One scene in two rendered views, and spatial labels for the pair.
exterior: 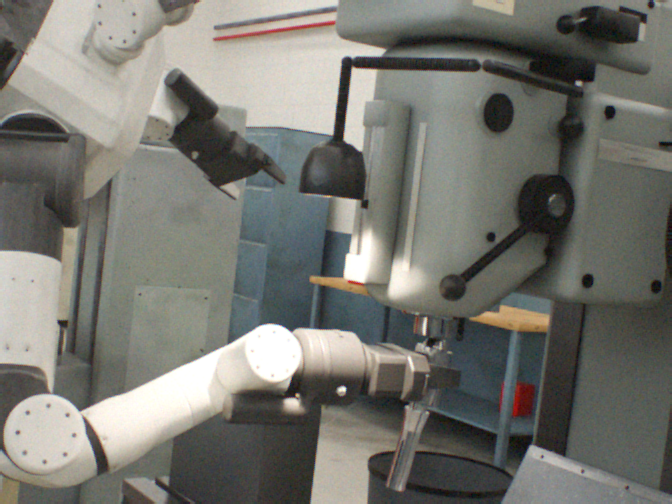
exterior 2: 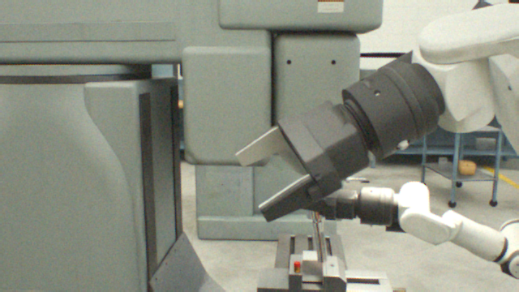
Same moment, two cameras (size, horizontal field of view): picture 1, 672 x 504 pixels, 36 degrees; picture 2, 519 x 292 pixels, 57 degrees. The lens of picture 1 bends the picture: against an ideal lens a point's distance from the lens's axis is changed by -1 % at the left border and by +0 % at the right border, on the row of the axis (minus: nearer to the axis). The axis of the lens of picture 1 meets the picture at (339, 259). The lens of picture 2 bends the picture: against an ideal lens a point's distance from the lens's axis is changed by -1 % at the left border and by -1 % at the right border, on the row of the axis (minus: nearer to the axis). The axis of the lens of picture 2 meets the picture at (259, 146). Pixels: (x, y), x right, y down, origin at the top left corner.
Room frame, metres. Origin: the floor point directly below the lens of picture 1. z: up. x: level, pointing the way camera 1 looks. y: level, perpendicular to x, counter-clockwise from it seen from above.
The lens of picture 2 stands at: (2.20, 0.49, 1.58)
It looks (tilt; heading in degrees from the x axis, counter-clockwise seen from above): 11 degrees down; 220
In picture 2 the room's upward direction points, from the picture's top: straight up
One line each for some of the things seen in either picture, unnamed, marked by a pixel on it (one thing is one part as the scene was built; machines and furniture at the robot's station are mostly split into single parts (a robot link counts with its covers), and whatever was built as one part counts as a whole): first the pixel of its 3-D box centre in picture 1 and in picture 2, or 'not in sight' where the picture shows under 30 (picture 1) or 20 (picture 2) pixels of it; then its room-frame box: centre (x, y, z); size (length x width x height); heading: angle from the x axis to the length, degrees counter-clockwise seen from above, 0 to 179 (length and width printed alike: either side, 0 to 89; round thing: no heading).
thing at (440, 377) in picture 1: (439, 377); not in sight; (1.24, -0.14, 1.23); 0.06 x 0.02 x 0.03; 115
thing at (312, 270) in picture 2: not in sight; (312, 265); (1.21, -0.17, 1.03); 0.06 x 0.05 x 0.06; 35
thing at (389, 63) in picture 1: (420, 64); (383, 54); (1.07, -0.06, 1.58); 0.17 x 0.01 x 0.01; 56
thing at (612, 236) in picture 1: (562, 198); (233, 102); (1.38, -0.29, 1.47); 0.24 x 0.19 x 0.26; 35
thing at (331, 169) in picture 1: (334, 168); not in sight; (1.12, 0.02, 1.46); 0.07 x 0.07 x 0.06
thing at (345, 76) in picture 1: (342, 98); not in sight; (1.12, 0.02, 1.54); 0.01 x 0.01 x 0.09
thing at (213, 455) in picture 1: (243, 442); not in sight; (1.65, 0.12, 1.03); 0.22 x 0.12 x 0.20; 46
